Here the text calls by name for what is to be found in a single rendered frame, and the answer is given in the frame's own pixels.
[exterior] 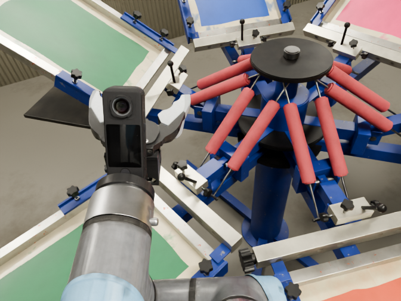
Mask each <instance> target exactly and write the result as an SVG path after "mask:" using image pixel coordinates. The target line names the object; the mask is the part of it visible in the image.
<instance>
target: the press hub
mask: <svg viewBox="0 0 401 301"><path fill-rule="evenodd" d="M333 62H334V58H333V56H332V54H331V52H330V51H329V50H328V49H327V48H325V47H324V46H323V45H320V44H318V43H317V42H314V41H310V40H307V39H301V38H278V39H272V40H269V41H266V42H263V43H262V44H260V45H258V46H257V47H255V48H254V50H253V51H252V53H251V66H252V67H253V69H254V70H255V71H256V72H257V73H259V74H260V75H262V76H263V77H265V78H268V79H271V80H274V81H273V82H271V83H269V84H267V85H266V86H265V87H264V88H263V90H262V93H261V94H259V95H256V96H254V97H253V98H252V99H251V101H250V103H249V104H248V106H247V108H254V109H260V113H261V112H262V110H263V109H264V107H265V106H266V104H267V103H268V101H269V100H274V101H276V99H277V98H278V96H279V94H280V93H281V92H282V90H283V89H284V87H283V82H284V83H285V85H286V84H287V83H289V85H288V86H287V88H286V90H287V93H288V97H289V101H290V103H296V104H297V108H298V112H299V115H300V120H301V123H302V126H303V131H304V135H305V138H306V142H307V144H308V146H309V148H310V149H311V151H312V152H313V153H314V155H315V157H317V156H318V154H319V152H320V150H321V148H322V146H321V145H316V143H318V142H319V141H320V140H321V139H322V138H323V133H322V129H321V127H318V126H313V125H305V124H303V123H304V121H305V117H306V115H307V116H315V117H318V115H317V111H316V107H315V103H314V101H313V100H312V101H311V102H310V103H309V98H310V93H309V90H308V89H307V88H306V87H305V86H303V85H302V84H300V83H304V82H310V81H314V80H317V79H319V78H321V77H323V76H325V75H326V74H327V73H329V71H330V70H331V68H332V65H333ZM277 103H278V104H280V109H279V110H278V111H277V113H276V114H275V116H274V117H273V119H272V120H271V122H270V123H269V125H268V127H269V128H271V129H274V131H272V132H271V133H270V134H269V135H267V136H266V137H265V138H263V139H262V140H261V141H260V142H259V143H258V145H259V146H261V147H263V148H266V149H269V150H268V151H267V152H266V153H265V154H264V155H262V156H261V157H260V158H258V160H257V162H258V164H257V165H256V166H255V179H254V192H253V200H252V214H251V222H250V221H249V220H247V219H246V218H244V220H243V223H242V235H243V237H244V239H245V241H246V242H247V243H248V244H249V245H250V246H251V247H256V246H257V242H258V238H261V239H267V244H269V243H272V242H274V241H273V240H274V238H276V237H277V236H278V234H279V233H281V234H282V235H283V236H284V237H286V238H287V239H288V237H289V229H288V225H287V223H286V222H285V220H284V219H283V215H284V212H285V207H286V202H287V199H288V194H289V188H290V185H291V180H292V176H291V175H290V173H289V171H288V169H287V168H290V164H289V162H288V160H287V159H286V157H285V155H284V154H283V152H290V151H294V148H293V145H292V144H291V142H290V141H289V139H288V138H287V136H286V134H285V132H284V131H289V130H288V125H287V122H286V118H285V113H284V111H283V107H284V106H285V105H286V104H288V101H287V98H286V94H285V92H283V94H282V95H281V97H280V99H279V100H278V101H277ZM256 119H257V118H255V117H250V116H242V115H241V116H240V118H239V119H238V125H239V128H240V130H241V132H242V133H237V140H238V142H240V141H241V140H242V139H244V137H245V136H246V134H247V133H248V131H249V130H250V128H251V127H252V125H253V124H254V122H255V121H256Z"/></svg>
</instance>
